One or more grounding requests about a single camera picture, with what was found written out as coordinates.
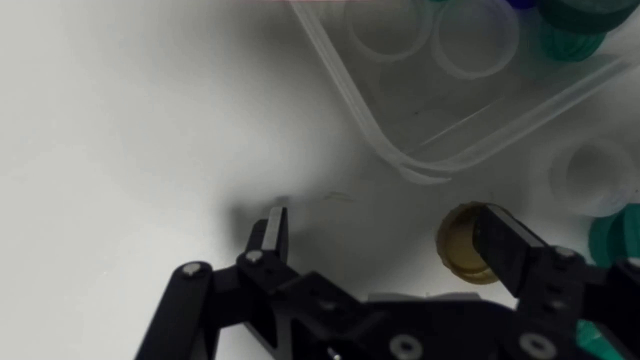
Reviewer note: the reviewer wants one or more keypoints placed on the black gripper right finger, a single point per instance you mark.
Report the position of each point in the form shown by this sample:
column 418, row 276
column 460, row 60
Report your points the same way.
column 555, row 289

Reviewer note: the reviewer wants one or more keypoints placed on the green marble centre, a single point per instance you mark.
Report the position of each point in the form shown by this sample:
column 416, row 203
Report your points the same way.
column 573, row 31

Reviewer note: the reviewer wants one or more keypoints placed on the clear plastic container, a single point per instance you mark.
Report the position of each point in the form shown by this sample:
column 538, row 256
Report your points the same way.
column 436, row 87

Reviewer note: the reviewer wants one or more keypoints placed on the clear marble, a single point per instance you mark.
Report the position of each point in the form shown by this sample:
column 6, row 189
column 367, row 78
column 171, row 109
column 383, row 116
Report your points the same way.
column 592, row 178

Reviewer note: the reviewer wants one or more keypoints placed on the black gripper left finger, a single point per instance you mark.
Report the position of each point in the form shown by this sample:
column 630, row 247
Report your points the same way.
column 294, row 316

